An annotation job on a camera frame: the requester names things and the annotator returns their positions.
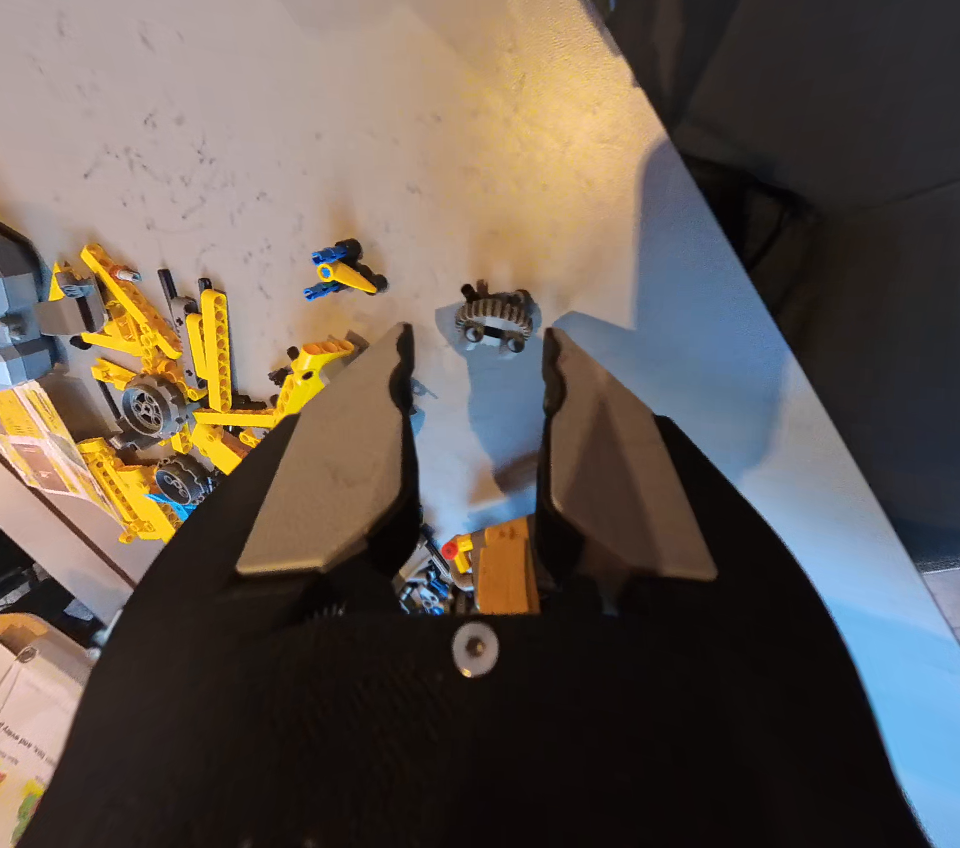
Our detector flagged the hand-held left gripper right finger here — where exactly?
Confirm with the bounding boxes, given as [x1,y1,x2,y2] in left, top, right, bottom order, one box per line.
[536,326,720,582]

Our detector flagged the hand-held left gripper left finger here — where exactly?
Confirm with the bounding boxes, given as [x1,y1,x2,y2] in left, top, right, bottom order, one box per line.
[236,323,421,575]

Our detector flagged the yellow wedge piece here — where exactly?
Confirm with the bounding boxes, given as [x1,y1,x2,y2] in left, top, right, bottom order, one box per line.
[316,263,378,296]

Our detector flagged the black connector piece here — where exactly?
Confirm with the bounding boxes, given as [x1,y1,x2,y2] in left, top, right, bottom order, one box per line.
[333,239,390,295]

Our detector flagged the yellow grey wheel assembly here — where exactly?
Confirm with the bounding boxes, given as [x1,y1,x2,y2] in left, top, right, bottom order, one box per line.
[270,334,370,415]

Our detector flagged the yellow toy brick car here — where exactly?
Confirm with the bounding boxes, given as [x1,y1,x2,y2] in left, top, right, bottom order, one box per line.
[397,518,543,616]

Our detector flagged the grey wheel hub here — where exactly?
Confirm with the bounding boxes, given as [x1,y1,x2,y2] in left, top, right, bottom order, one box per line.
[120,375,189,447]
[153,454,216,509]

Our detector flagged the blue brick separator tool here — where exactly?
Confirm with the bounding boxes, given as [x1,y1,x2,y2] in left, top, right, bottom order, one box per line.
[146,491,198,526]

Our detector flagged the pile of yellow beams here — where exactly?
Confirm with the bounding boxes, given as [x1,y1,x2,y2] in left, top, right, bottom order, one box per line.
[48,244,361,545]

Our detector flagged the yellow sticker sheet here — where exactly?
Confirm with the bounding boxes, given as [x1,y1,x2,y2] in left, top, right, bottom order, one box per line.
[0,383,100,513]

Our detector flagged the wooden document stand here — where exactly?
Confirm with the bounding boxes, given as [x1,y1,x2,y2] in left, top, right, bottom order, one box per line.
[0,611,95,676]

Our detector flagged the grey battery box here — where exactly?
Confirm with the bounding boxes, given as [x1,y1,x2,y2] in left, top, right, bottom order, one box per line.
[0,221,70,391]

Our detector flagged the clipboard with instruction sheet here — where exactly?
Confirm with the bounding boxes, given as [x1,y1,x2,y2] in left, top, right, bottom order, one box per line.
[0,645,84,848]

